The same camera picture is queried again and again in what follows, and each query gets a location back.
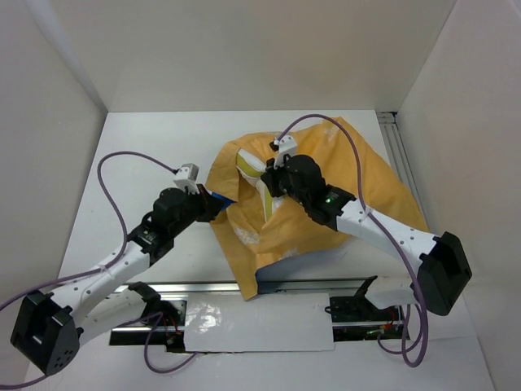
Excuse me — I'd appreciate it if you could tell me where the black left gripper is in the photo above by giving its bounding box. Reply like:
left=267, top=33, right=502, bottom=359
left=169, top=183, right=225, bottom=236

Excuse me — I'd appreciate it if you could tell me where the white pillow yellow trim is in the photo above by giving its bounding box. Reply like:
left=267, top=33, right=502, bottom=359
left=236, top=148, right=284, bottom=222

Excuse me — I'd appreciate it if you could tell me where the orange and blue pillowcase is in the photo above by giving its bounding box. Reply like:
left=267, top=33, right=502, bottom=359
left=206, top=117, right=427, bottom=300

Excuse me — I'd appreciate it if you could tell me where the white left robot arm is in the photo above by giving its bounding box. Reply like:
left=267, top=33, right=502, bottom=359
left=11, top=185, right=225, bottom=376

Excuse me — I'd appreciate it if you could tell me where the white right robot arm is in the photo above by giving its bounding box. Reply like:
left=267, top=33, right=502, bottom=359
left=261, top=155, right=472, bottom=319

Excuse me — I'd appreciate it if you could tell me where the white cover plate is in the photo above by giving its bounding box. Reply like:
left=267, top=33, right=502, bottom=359
left=184, top=293, right=335, bottom=353

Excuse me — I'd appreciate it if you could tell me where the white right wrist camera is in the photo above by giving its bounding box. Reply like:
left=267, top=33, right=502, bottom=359
left=269, top=134, right=298, bottom=169

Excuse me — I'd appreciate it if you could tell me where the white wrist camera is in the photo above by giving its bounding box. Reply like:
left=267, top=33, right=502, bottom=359
left=269, top=134, right=298, bottom=169
left=173, top=163, right=199, bottom=195

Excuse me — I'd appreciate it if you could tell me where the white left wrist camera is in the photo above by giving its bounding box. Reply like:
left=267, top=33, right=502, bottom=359
left=173, top=163, right=199, bottom=195

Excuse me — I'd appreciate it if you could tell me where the aluminium side rail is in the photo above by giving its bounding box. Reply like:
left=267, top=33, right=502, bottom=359
left=376, top=112, right=424, bottom=214

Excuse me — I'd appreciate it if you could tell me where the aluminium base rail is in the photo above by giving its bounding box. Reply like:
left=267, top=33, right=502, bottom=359
left=109, top=279, right=409, bottom=353

